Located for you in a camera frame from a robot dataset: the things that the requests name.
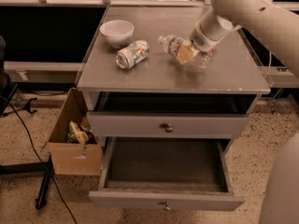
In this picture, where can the grey wooden drawer cabinet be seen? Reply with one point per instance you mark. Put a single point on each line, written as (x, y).
(230, 84)

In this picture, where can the clear plastic water bottle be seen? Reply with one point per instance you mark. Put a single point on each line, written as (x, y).
(173, 43)

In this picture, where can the grey closed top drawer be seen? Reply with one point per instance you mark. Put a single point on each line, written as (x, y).
(184, 125)

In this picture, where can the metal top drawer knob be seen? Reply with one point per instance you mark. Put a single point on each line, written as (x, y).
(167, 127)

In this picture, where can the metal middle drawer knob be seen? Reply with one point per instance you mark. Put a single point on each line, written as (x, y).
(166, 206)

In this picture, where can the grey open middle drawer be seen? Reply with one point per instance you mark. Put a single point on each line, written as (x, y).
(190, 174)

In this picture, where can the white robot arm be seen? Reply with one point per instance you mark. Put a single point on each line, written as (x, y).
(278, 30)

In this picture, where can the metal drawer knob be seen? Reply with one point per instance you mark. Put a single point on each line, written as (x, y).
(167, 127)
(166, 206)

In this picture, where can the black floor stand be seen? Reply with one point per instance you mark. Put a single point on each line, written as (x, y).
(44, 167)

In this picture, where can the crushed silver soda can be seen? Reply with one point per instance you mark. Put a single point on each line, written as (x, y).
(135, 53)

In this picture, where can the brown cardboard box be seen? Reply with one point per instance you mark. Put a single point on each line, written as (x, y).
(73, 158)

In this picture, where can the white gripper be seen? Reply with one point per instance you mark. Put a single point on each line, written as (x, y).
(201, 41)

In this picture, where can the white ceramic bowl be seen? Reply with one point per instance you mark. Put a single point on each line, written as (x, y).
(117, 33)

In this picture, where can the crumpled snack wrappers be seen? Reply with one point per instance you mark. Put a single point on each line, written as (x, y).
(79, 134)

